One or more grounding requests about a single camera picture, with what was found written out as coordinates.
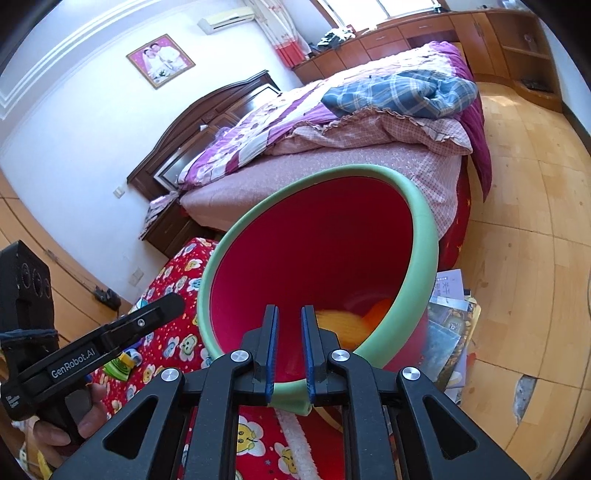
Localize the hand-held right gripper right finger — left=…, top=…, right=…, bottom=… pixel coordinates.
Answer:
left=301, top=305, right=532, bottom=480

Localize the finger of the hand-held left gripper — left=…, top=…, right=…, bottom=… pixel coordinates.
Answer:
left=104, top=293, right=185, bottom=352

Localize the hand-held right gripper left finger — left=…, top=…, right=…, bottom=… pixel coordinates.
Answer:
left=55, top=305, right=281, bottom=480

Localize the red bin with green rim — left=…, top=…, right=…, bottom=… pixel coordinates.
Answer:
left=196, top=165, right=441, bottom=430

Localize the person's left hand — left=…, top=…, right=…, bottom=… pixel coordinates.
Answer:
left=34, top=383, right=110, bottom=463

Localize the red smiley flower blanket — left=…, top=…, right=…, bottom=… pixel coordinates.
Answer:
left=90, top=237, right=370, bottom=480

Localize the wooden wardrobe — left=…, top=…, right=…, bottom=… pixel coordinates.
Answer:
left=0, top=168, right=134, bottom=333

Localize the dark wooden nightstand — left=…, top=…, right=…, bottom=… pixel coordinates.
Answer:
left=139, top=203, right=222, bottom=259

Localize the pale clothes pile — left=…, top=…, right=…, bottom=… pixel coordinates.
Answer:
left=139, top=189, right=181, bottom=238

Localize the glossy magazine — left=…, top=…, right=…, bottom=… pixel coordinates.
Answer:
left=422, top=295, right=483, bottom=393

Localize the white booklet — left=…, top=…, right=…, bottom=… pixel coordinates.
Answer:
left=434, top=270, right=465, bottom=301

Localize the dark wooden headboard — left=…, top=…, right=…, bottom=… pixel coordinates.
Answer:
left=127, top=70, right=287, bottom=199

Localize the bed with pink sheet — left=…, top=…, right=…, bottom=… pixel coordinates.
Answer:
left=178, top=41, right=490, bottom=273

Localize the purple patchwork quilt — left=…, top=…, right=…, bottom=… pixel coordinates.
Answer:
left=178, top=41, right=490, bottom=204

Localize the blue plaid blanket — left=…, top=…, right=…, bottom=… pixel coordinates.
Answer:
left=322, top=69, right=478, bottom=120

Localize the white air conditioner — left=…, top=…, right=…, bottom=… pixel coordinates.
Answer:
left=198, top=6, right=256, bottom=32

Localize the white and red curtain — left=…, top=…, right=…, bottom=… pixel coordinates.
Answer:
left=265, top=0, right=319, bottom=70

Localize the dark clothes pile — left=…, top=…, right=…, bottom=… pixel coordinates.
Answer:
left=316, top=25, right=370, bottom=47

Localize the wooden framed window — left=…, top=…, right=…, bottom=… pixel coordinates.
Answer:
left=311, top=0, right=444, bottom=28

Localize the low wooden cabinet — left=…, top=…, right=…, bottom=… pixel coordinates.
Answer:
left=293, top=9, right=564, bottom=114

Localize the framed wall photo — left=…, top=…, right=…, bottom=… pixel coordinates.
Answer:
left=126, top=34, right=195, bottom=88

